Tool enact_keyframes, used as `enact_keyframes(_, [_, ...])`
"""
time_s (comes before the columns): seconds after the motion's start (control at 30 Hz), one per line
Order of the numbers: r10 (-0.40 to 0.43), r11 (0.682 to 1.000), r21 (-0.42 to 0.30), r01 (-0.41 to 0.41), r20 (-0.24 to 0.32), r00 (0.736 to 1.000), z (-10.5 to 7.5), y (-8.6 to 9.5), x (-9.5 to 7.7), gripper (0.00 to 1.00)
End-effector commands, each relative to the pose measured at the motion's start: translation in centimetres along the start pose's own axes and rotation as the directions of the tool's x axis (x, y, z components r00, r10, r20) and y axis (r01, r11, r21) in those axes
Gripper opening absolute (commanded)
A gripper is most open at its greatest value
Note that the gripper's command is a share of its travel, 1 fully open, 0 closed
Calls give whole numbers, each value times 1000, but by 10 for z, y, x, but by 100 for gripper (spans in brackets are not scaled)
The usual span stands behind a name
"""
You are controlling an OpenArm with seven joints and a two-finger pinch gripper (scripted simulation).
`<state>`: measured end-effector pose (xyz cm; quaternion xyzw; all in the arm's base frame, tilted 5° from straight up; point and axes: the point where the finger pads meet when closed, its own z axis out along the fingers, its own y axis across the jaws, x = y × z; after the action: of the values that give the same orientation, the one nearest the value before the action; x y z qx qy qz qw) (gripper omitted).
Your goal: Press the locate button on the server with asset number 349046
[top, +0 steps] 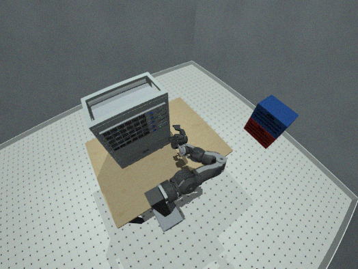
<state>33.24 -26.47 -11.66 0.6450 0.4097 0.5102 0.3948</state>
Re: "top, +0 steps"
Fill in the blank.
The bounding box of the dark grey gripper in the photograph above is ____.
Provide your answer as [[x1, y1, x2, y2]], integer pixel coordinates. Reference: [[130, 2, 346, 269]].
[[168, 125, 188, 154]]

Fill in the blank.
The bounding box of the grey server rack frame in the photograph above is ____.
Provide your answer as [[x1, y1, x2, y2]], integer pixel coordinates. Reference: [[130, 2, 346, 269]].
[[81, 72, 171, 169]]

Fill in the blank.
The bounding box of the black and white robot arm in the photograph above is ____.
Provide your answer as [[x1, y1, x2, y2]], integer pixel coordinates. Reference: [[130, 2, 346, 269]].
[[157, 143, 227, 203]]

